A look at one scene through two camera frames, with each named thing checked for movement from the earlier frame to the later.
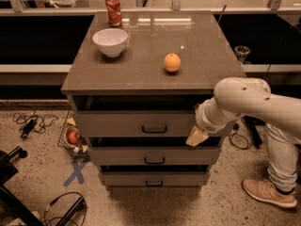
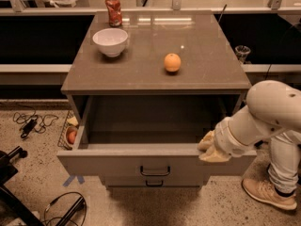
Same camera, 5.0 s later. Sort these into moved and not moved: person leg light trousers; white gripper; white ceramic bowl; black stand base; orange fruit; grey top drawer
Moved: white gripper; grey top drawer
Not moved: white ceramic bowl; orange fruit; black stand base; person leg light trousers
